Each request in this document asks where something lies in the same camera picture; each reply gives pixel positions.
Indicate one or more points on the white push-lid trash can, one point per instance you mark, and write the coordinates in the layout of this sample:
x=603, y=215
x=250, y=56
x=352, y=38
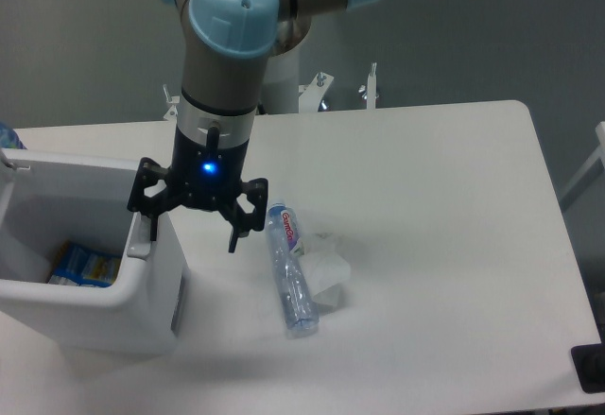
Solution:
x=48, y=199

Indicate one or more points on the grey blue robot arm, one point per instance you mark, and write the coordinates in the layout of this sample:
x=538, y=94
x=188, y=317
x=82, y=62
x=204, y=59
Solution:
x=227, y=47

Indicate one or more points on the blue yellow package in bin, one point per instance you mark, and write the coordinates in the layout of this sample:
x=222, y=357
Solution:
x=77, y=265

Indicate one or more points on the black table clamp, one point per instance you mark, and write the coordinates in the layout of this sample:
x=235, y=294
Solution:
x=589, y=364

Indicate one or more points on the white frame at right edge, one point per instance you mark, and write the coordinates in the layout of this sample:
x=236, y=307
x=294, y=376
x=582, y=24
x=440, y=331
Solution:
x=587, y=173

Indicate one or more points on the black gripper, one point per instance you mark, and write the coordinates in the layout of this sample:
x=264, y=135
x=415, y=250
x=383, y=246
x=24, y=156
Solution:
x=201, y=178

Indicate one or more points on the white pedestal base frame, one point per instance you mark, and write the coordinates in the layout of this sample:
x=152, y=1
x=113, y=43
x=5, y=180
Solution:
x=311, y=96

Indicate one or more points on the clear plastic water bottle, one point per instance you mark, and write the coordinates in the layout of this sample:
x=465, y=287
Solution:
x=301, y=314

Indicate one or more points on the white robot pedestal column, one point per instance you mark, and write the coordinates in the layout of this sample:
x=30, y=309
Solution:
x=280, y=89

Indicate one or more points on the crumpled white tissue paper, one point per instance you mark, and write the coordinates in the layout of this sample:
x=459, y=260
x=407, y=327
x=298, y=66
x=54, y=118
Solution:
x=324, y=269

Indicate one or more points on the blue patterned object left edge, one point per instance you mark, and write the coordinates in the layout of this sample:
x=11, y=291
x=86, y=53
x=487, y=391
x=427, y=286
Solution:
x=9, y=138

